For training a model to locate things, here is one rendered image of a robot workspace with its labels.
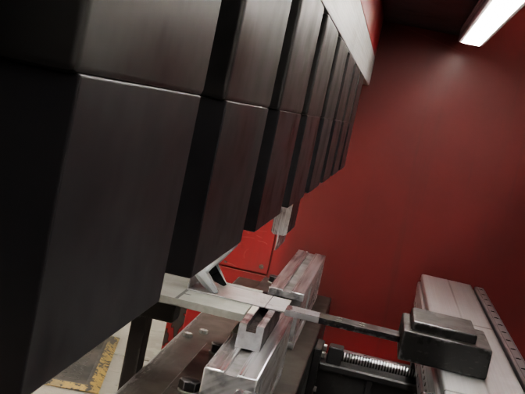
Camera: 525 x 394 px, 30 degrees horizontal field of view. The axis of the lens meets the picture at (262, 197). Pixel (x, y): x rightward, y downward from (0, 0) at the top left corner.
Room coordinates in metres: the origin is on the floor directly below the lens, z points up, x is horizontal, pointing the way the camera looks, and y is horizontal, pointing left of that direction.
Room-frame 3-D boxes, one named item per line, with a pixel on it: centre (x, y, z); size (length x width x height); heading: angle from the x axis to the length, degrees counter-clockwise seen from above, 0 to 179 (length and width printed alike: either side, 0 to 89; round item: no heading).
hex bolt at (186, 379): (1.14, 0.04, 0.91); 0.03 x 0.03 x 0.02
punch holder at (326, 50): (0.90, 0.01, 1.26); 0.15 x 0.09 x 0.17; 173
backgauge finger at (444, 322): (1.24, -0.19, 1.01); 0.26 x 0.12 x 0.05; 83
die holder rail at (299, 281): (1.82, -0.10, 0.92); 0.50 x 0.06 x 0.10; 173
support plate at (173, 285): (1.29, 0.11, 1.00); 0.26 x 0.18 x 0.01; 83
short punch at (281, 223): (1.27, -0.04, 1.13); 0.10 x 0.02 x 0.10; 173
